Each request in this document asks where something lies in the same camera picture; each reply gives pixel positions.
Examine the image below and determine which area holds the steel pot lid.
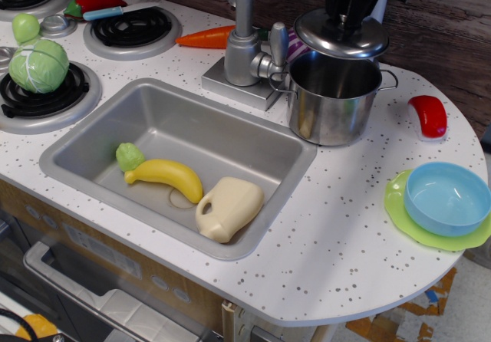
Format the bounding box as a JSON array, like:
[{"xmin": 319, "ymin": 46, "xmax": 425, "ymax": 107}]
[{"xmin": 294, "ymin": 8, "xmax": 390, "ymax": 60}]

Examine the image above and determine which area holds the steel pot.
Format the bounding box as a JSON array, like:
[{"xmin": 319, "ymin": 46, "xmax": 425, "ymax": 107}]
[{"xmin": 268, "ymin": 51, "xmax": 399, "ymax": 146}]

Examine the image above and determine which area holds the purple toy onion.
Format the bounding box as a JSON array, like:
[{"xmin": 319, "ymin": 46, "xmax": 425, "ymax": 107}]
[{"xmin": 286, "ymin": 28, "xmax": 311, "ymax": 63}]

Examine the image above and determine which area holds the grey toy faucet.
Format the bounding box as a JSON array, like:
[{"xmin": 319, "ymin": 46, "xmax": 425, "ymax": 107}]
[{"xmin": 202, "ymin": 0, "xmax": 288, "ymax": 110}]

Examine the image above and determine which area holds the orange toy carrot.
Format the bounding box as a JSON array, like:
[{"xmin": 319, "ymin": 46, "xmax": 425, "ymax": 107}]
[{"xmin": 176, "ymin": 25, "xmax": 235, "ymax": 49}]

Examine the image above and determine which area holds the red white toy sushi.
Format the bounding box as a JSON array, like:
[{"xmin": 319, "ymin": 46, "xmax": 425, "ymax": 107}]
[{"xmin": 407, "ymin": 95, "xmax": 447, "ymax": 141}]

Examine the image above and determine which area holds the back right stove burner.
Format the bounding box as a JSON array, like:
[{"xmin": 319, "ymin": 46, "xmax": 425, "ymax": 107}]
[{"xmin": 84, "ymin": 6, "xmax": 182, "ymax": 61}]

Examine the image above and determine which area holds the green plastic plate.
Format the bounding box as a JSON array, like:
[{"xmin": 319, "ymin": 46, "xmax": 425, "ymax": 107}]
[{"xmin": 384, "ymin": 169, "xmax": 490, "ymax": 252}]

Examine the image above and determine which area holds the grey toy sink basin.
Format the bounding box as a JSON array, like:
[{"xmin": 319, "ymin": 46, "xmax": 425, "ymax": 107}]
[{"xmin": 39, "ymin": 78, "xmax": 317, "ymax": 260}]

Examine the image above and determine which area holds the blue plastic bowl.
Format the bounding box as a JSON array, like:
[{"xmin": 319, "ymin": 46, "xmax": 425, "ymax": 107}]
[{"xmin": 404, "ymin": 162, "xmax": 490, "ymax": 237}]

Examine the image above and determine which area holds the cream toy jug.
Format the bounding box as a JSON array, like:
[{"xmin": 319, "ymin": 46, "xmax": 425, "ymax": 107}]
[{"xmin": 195, "ymin": 176, "xmax": 265, "ymax": 243}]

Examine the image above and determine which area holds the yellow toy banana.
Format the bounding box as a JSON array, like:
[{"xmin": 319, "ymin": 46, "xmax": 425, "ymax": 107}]
[{"xmin": 124, "ymin": 159, "xmax": 203, "ymax": 204}]

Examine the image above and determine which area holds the small green toy lettuce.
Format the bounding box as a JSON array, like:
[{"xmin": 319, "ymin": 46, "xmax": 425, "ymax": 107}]
[{"xmin": 116, "ymin": 143, "xmax": 146, "ymax": 173}]

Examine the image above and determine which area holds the red toy pepper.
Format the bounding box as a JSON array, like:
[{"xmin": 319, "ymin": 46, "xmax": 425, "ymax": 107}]
[{"xmin": 64, "ymin": 0, "xmax": 127, "ymax": 21}]

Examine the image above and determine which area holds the grey stove knob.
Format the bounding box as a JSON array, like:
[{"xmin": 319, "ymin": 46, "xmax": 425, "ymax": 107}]
[{"xmin": 40, "ymin": 14, "xmax": 77, "ymax": 38}]

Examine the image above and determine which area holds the green toy cabbage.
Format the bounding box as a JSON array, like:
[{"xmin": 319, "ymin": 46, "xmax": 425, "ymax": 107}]
[{"xmin": 8, "ymin": 39, "xmax": 70, "ymax": 94}]

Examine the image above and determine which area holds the light green toy pear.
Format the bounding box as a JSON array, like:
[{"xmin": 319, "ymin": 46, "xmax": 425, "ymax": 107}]
[{"xmin": 12, "ymin": 13, "xmax": 40, "ymax": 44}]

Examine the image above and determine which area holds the yellow toy object below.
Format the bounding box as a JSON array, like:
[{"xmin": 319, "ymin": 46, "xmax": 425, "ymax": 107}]
[{"xmin": 15, "ymin": 314, "xmax": 58, "ymax": 341}]

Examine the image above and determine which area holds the white vertical post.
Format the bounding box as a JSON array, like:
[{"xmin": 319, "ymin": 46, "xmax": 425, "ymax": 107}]
[{"xmin": 371, "ymin": 0, "xmax": 387, "ymax": 24}]

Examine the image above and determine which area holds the blue handled toy knife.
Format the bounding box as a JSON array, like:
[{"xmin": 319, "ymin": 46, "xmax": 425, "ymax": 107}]
[{"xmin": 83, "ymin": 2, "xmax": 159, "ymax": 21}]

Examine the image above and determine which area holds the grey oven door handle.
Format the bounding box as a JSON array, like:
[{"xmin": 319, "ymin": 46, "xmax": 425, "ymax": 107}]
[{"xmin": 23, "ymin": 242, "xmax": 221, "ymax": 341}]

